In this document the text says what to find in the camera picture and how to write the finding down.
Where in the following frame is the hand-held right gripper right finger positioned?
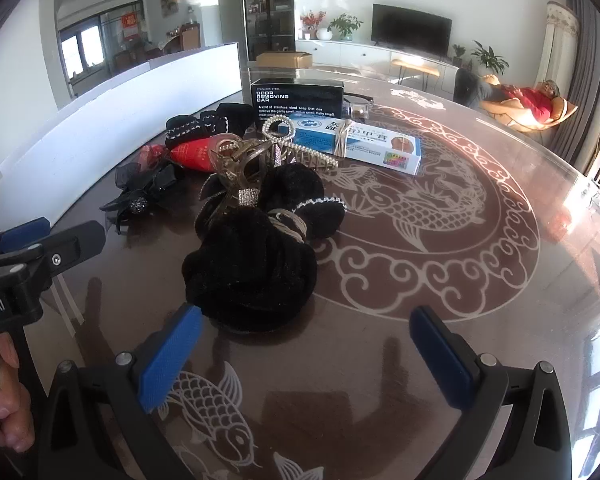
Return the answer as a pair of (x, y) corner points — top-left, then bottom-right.
(409, 306), (578, 480)

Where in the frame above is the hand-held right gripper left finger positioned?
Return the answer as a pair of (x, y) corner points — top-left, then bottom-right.
(37, 304), (203, 480)

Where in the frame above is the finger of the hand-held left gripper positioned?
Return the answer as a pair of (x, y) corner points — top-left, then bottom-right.
(0, 220), (107, 281)
(0, 217), (51, 261)

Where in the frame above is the large black velvet scrunchie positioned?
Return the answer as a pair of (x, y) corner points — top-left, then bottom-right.
(181, 209), (319, 334)

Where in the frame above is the red foil packet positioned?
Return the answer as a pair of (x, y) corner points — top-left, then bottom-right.
(140, 136), (222, 172)

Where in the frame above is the clear rhinestone hair claw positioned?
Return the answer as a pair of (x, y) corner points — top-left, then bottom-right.
(200, 134), (281, 211)

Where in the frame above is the small glass bottle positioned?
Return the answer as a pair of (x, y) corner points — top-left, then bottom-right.
(342, 99), (377, 117)

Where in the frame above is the patterned glass desktop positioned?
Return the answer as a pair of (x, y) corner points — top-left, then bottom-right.
(25, 62), (600, 480)

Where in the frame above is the person's left hand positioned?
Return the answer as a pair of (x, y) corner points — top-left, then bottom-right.
(0, 332), (36, 452)

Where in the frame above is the black bow hair clip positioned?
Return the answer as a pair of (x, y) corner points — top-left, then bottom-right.
(99, 161), (183, 235)

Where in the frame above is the white foam board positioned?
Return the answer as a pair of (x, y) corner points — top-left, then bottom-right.
(0, 42), (242, 223)

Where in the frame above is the black rhinestone hair bow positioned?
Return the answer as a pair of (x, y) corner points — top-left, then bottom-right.
(165, 112), (230, 150)

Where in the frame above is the black scrunchie rhinestone trim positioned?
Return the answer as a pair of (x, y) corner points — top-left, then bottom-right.
(260, 164), (347, 241)

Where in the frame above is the plain black scrunchie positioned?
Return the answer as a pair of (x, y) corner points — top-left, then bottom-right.
(215, 102), (255, 137)

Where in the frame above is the blue white ointment box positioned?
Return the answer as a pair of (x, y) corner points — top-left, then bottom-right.
(284, 111), (423, 177)

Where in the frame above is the tan rubber band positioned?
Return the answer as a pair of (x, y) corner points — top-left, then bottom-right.
(330, 119), (355, 157)

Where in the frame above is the wooden side cabinet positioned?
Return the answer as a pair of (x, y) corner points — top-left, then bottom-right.
(164, 24), (202, 55)

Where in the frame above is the pearl studded hair claw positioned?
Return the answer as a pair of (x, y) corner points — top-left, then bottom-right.
(261, 115), (341, 172)

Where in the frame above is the dark grey armchair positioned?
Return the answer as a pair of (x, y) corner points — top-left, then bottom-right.
(453, 67), (486, 108)

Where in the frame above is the tan lounge chair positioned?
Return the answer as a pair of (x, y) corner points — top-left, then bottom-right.
(480, 95), (580, 133)

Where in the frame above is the black cardboard box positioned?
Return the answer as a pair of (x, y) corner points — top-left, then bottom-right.
(250, 79), (346, 122)

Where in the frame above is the brown cardboard box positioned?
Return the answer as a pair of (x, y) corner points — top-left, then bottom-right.
(256, 51), (314, 69)

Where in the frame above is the wooden bench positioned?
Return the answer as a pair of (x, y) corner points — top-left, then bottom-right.
(391, 58), (441, 85)

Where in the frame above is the large leafy potted plant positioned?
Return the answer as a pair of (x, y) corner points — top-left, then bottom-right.
(470, 40), (510, 77)

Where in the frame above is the dark glass display cabinet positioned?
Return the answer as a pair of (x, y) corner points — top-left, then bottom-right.
(241, 0), (296, 62)

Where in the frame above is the white low cabinet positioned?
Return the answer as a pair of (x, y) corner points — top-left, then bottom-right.
(295, 39), (473, 83)

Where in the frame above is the red flower arrangement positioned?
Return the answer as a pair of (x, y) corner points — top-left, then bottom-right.
(300, 9), (327, 41)

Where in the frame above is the black television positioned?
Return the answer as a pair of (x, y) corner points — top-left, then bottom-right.
(371, 3), (453, 57)

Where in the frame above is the grey curtain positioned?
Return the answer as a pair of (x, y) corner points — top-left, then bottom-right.
(562, 0), (600, 176)

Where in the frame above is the white cloth-covered standing appliance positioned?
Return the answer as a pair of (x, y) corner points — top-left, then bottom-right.
(535, 0), (581, 98)

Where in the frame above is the green potted plant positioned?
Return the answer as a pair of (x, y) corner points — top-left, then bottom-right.
(328, 12), (365, 42)

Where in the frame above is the beige coiled hair tie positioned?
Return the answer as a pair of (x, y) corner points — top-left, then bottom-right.
(267, 209), (309, 242)

